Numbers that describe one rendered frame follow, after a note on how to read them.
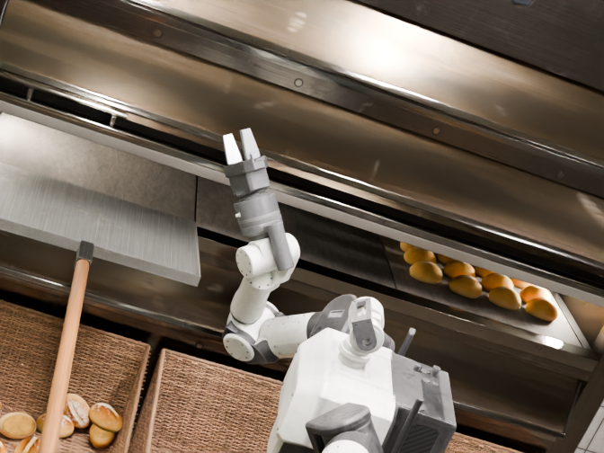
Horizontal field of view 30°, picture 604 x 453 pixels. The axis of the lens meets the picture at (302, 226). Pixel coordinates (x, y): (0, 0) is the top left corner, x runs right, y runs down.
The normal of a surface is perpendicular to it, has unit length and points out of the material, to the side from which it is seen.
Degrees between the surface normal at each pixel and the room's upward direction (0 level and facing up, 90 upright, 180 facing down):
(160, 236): 0
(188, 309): 70
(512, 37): 90
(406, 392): 1
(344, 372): 1
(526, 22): 90
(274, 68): 90
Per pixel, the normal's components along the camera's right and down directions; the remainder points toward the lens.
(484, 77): 0.18, 0.09
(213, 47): 0.07, 0.41
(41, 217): 0.36, -0.86
